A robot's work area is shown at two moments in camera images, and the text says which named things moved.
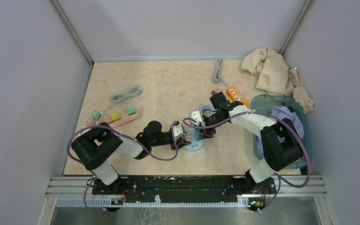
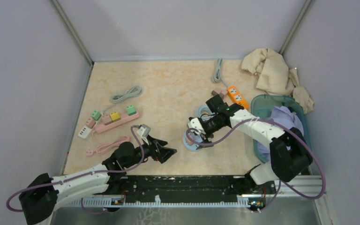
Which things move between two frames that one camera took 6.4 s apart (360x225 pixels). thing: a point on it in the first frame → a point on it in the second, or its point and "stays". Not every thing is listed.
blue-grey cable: (205, 107) stays
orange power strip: (236, 95) stays
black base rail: (176, 189) stays
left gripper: (178, 144) → (164, 154)
